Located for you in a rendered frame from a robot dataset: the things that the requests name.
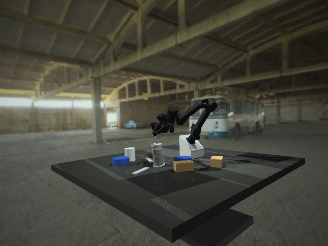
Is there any white cylinder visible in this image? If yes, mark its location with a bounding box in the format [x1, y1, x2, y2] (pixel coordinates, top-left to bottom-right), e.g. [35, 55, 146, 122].
[125, 147, 135, 161]

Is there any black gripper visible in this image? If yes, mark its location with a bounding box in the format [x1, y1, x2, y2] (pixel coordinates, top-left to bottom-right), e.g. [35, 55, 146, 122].
[151, 119, 175, 134]

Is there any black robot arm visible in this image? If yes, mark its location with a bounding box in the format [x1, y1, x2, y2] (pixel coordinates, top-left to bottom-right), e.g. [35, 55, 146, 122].
[157, 98, 217, 144]

